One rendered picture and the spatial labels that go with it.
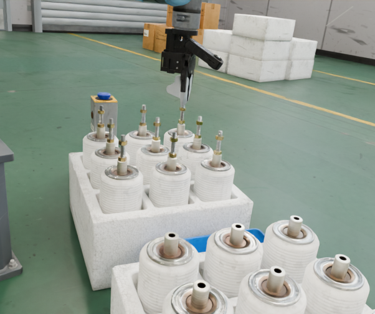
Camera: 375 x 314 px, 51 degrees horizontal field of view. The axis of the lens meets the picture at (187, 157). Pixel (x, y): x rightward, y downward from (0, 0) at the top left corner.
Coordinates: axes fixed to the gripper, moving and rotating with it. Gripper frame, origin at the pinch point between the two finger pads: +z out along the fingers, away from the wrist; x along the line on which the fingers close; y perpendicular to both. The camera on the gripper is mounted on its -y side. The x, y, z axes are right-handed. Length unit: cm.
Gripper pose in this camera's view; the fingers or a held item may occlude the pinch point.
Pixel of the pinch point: (185, 102)
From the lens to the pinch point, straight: 113.8
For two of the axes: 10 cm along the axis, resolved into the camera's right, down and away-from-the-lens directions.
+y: -9.6, -1.8, 2.1
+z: -1.0, 9.2, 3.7
